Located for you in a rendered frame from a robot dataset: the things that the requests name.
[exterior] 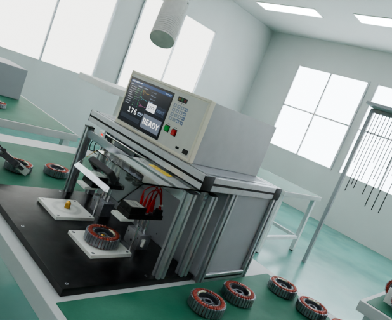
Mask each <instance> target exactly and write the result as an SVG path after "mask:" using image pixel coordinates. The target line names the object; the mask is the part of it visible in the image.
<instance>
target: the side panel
mask: <svg viewBox="0 0 392 320"><path fill-rule="evenodd" d="M276 203H277V200H272V199H263V198H258V197H248V196H239V195H233V194H230V197H229V200H228V202H227V204H226V207H225V209H224V212H223V214H222V216H221V219H220V221H219V224H218V226H217V229H216V231H215V233H214V236H213V238H212V241H211V243H210V245H209V248H208V250H207V253H206V255H205V258H204V260H203V262H202V265H201V267H200V270H199V273H198V274H197V276H194V275H192V278H191V279H192V280H195V282H196V283H199V282H200V283H203V282H208V281H217V280H222V279H231V278H236V277H245V275H246V273H247V270H248V268H249V266H250V264H251V261H252V259H253V256H254V254H255V252H256V250H257V248H258V245H259V242H260V240H261V238H262V236H263V234H264V231H265V229H266V226H267V225H268V222H269V220H270V217H271V215H272V213H273V210H274V208H275V206H276Z"/></svg>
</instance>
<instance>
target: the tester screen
mask: <svg viewBox="0 0 392 320"><path fill-rule="evenodd" d="M171 98H172V94H169V93H167V92H165V91H162V90H159V89H157V88H154V87H153V86H150V85H147V84H145V83H143V82H140V81H137V80H135V79H132V81H131V84H130V87H129V89H128V92H127V95H126V98H125V101H124V104H123V106H122V109H121V112H122V111H123V112H125V113H126V114H129V115H130V116H133V117H135V118H137V119H138V120H140V121H139V123H138V124H136V123H134V122H132V121H131V120H129V119H127V118H125V117H124V116H122V115H121V113H120V115H119V117H120V118H122V119H124V120H126V121H127V122H129V123H131V124H133V125H135V126H137V127H138V128H140V129H142V130H143V131H146V132H147V133H149V134H151V135H153V136H155V137H157V136H156V135H154V134H153V133H151V132H149V131H147V130H145V129H143V128H141V127H140V123H141V120H142V118H143V115H144V113H145V114H147V115H149V116H151V117H153V118H155V119H157V120H159V121H161V122H163V120H164V118H161V117H159V116H156V115H155V114H152V113H151V112H149V111H147V110H146V108H147V105H148V102H149V103H152V104H154V105H156V106H158V107H160V108H162V109H164V110H166V111H167V108H168V106H169V103H170V101H171ZM129 105H130V106H132V107H134V108H135V109H138V111H137V113H136V116H135V115H133V114H131V113H129V112H127V109H128V107H129ZM165 115H166V113H165V114H164V116H165ZM157 135H158V134H157Z"/></svg>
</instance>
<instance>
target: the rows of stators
mask: <svg viewBox="0 0 392 320"><path fill-rule="evenodd" d="M267 285H268V287H269V289H270V290H271V291H272V292H274V293H275V294H277V295H279V296H280V297H282V298H285V299H288V300H293V299H295V297H296V295H297V293H298V289H297V288H296V287H295V285H293V284H292V283H290V281H288V280H286V279H284V278H282V277H279V276H271V277H270V279H269V281H268V284H267ZM296 308H297V309H298V311H300V313H302V314H303V315H304V316H306V317H308V318H309V319H311V320H326V318H327V316H328V314H329V312H328V310H327V309H326V307H325V306H324V305H322V304H321V303H319V302H318V301H317V300H315V299H312V298H310V297H307V296H299V297H298V299H297V302H296ZM330 320H342V319H338V318H331V319H330Z"/></svg>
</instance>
